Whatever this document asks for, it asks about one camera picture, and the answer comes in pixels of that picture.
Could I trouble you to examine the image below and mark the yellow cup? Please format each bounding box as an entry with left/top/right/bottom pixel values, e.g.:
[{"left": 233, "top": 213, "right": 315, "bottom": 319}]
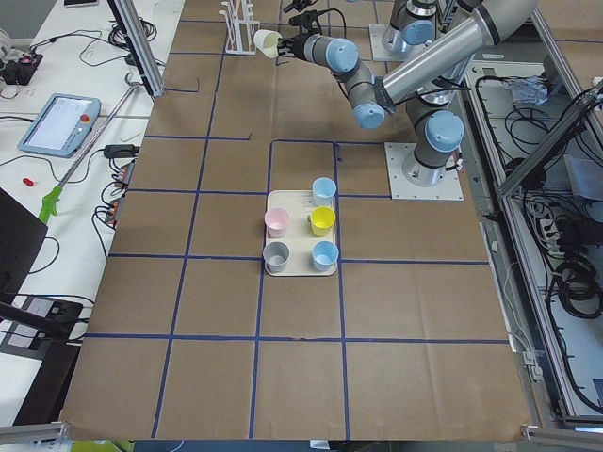
[{"left": 309, "top": 206, "right": 336, "bottom": 237}]

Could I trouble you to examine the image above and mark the light blue cup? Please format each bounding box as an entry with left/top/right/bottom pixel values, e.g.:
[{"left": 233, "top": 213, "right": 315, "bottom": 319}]
[
  {"left": 312, "top": 177, "right": 337, "bottom": 207},
  {"left": 312, "top": 240, "right": 339, "bottom": 272}
]

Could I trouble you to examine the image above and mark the aluminium frame post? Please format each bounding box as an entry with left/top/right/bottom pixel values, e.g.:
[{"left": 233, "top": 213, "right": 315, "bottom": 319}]
[{"left": 107, "top": 0, "right": 165, "bottom": 99}]

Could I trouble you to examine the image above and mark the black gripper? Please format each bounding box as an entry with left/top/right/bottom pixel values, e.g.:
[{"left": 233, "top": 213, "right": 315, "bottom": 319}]
[
  {"left": 277, "top": 33, "right": 309, "bottom": 59},
  {"left": 288, "top": 12, "right": 320, "bottom": 27}
]

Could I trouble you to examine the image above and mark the white wire cup rack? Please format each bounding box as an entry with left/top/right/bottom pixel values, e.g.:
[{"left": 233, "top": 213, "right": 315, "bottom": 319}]
[{"left": 219, "top": 0, "right": 260, "bottom": 56}]

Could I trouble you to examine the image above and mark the grey cup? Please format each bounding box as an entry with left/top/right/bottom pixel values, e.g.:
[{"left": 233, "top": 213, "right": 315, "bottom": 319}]
[{"left": 263, "top": 241, "right": 290, "bottom": 274}]

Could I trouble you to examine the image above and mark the white ikea cup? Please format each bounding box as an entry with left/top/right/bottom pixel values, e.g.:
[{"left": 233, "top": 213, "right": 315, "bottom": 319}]
[{"left": 253, "top": 29, "right": 283, "bottom": 59}]

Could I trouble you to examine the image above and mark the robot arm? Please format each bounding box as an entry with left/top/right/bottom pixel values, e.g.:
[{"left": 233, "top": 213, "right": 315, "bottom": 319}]
[
  {"left": 276, "top": 1, "right": 536, "bottom": 187},
  {"left": 282, "top": 0, "right": 437, "bottom": 53}
]

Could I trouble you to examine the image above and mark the blue teach pendant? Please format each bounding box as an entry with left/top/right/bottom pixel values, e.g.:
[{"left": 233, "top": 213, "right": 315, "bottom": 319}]
[{"left": 17, "top": 93, "right": 102, "bottom": 158}]

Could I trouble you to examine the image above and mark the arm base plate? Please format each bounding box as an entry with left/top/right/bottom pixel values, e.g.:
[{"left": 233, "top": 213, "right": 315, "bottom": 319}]
[
  {"left": 368, "top": 24, "right": 400, "bottom": 62},
  {"left": 384, "top": 142, "right": 464, "bottom": 202}
]

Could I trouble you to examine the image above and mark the black power adapter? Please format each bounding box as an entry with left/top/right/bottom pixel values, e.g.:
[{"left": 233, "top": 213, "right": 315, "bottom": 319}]
[{"left": 103, "top": 144, "right": 139, "bottom": 159}]

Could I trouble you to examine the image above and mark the black computer monitor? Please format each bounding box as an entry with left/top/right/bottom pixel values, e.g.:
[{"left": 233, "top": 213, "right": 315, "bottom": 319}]
[{"left": 0, "top": 187, "right": 84, "bottom": 340}]

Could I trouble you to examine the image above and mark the pink cup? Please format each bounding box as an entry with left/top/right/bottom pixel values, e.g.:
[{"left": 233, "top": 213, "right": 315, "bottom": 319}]
[{"left": 264, "top": 207, "right": 290, "bottom": 238}]

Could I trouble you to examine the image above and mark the cream plastic tray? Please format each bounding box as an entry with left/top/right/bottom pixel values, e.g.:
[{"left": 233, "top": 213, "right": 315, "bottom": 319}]
[{"left": 265, "top": 190, "right": 338, "bottom": 277}]

